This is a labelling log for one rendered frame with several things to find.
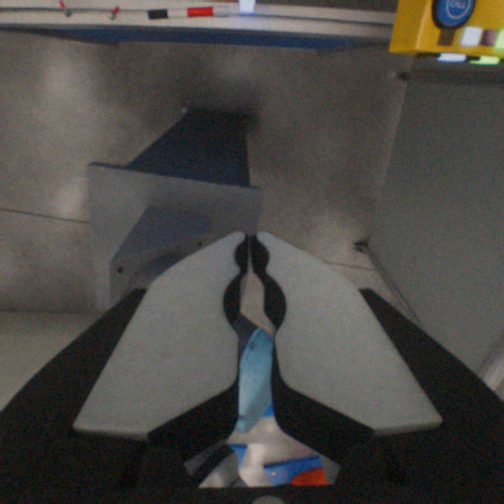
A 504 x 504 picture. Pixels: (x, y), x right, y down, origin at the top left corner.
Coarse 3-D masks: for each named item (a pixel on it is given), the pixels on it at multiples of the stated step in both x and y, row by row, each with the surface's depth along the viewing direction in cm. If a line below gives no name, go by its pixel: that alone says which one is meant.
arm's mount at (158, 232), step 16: (160, 208) 56; (144, 224) 50; (160, 224) 51; (176, 224) 53; (192, 224) 54; (208, 224) 55; (128, 240) 45; (144, 240) 46; (160, 240) 47; (176, 240) 48; (192, 240) 50; (128, 256) 42; (144, 256) 44; (160, 256) 46; (112, 272) 41; (128, 272) 43; (112, 288) 42; (112, 304) 43
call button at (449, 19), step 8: (440, 0) 36; (448, 0) 36; (456, 0) 36; (464, 0) 36; (472, 0) 36; (440, 8) 37; (448, 8) 36; (456, 8) 36; (464, 8) 36; (440, 16) 37; (448, 16) 37; (456, 16) 37; (464, 16) 37; (448, 24) 38
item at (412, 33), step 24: (408, 0) 41; (432, 0) 37; (480, 0) 37; (408, 24) 41; (432, 24) 38; (456, 24) 38; (480, 24) 38; (408, 48) 41; (432, 48) 39; (456, 48) 39; (480, 48) 39
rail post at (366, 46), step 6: (366, 42) 78; (372, 42) 75; (378, 42) 71; (336, 48) 103; (342, 48) 97; (348, 48) 92; (354, 48) 87; (360, 48) 82; (366, 48) 79; (372, 48) 78; (378, 48) 77; (384, 48) 76; (318, 54) 127; (324, 54) 118; (330, 54) 112; (336, 54) 111; (342, 54) 108
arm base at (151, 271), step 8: (168, 256) 47; (176, 256) 48; (152, 264) 45; (160, 264) 45; (168, 264) 45; (136, 272) 44; (144, 272) 44; (152, 272) 44; (160, 272) 44; (128, 280) 44; (136, 280) 43; (144, 280) 43; (152, 280) 43; (128, 288) 43; (144, 288) 43; (120, 296) 43
